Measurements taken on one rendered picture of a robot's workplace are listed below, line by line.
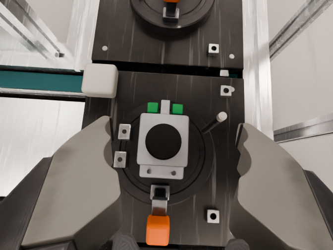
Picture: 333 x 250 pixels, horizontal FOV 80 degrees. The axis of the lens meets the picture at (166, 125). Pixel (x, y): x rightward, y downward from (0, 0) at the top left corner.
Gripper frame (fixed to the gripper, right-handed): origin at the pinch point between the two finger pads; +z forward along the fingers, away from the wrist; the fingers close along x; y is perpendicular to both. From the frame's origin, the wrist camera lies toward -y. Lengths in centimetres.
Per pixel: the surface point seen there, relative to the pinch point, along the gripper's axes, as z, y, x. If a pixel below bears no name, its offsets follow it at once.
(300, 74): 32.8, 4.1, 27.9
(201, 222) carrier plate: 6.1, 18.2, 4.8
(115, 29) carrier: 24.1, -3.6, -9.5
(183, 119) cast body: 4.5, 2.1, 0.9
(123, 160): 8.1, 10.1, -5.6
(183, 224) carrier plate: 5.8, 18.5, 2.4
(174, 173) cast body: 4.0, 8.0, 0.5
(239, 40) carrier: 23.8, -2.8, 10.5
